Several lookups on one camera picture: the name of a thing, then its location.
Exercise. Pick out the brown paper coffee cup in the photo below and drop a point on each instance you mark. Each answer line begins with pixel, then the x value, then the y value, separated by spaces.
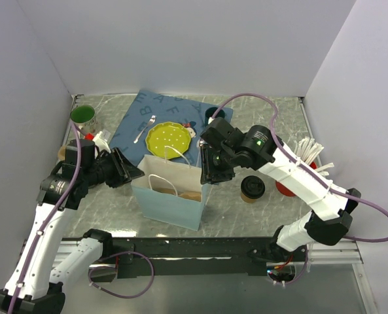
pixel 250 198

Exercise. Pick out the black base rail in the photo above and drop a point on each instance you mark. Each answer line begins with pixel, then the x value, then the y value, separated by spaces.
pixel 193 256

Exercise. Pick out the brown cardboard cup carrier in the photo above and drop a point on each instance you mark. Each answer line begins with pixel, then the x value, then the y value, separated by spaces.
pixel 188 195

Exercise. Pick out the red cup with stirrers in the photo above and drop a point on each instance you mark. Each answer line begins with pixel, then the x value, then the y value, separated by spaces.
pixel 308 150

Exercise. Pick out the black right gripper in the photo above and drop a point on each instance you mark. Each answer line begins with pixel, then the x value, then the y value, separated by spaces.
pixel 209 171

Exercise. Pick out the blue letter placemat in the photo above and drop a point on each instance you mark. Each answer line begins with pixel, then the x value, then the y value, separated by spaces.
pixel 166 109

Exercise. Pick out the light blue paper bag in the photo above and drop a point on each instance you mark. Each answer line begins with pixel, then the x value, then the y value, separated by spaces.
pixel 181 177

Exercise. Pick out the green polka dot plate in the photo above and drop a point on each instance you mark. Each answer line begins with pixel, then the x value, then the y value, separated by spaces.
pixel 168 140

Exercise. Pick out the small cartoon figure toy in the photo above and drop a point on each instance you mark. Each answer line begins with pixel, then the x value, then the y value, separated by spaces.
pixel 190 126

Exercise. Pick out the black plastic cup lid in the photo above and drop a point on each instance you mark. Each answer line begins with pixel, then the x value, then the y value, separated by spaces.
pixel 253 184

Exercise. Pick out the silver fork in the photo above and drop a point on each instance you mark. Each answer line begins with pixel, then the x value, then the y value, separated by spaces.
pixel 149 123

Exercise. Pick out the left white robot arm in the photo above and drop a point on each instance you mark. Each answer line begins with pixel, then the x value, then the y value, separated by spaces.
pixel 36 285

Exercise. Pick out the green interior floral mug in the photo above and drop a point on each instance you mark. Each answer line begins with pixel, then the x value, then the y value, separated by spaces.
pixel 84 117

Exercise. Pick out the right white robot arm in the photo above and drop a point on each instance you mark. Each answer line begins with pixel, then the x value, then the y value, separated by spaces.
pixel 330 216

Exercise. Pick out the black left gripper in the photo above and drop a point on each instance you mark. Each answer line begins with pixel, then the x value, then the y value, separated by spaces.
pixel 125 171

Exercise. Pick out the dark teal mug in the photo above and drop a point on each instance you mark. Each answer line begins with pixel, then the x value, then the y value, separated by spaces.
pixel 209 113

